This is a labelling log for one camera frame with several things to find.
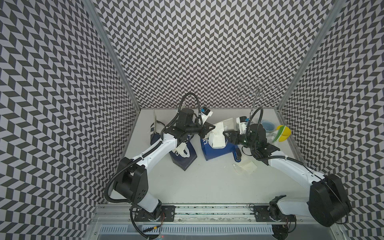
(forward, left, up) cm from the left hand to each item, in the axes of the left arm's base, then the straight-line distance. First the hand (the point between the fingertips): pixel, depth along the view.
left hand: (213, 128), depth 78 cm
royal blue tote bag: (-8, +1, -14) cm, 16 cm away
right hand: (-1, -7, -5) cm, 9 cm away
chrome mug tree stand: (+17, -25, +11) cm, 32 cm away
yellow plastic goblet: (+2, -43, -9) cm, 44 cm away
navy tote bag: (-12, +17, -16) cm, 26 cm away
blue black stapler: (-6, -15, -19) cm, 25 cm away
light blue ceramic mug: (+16, -41, -19) cm, 48 cm away
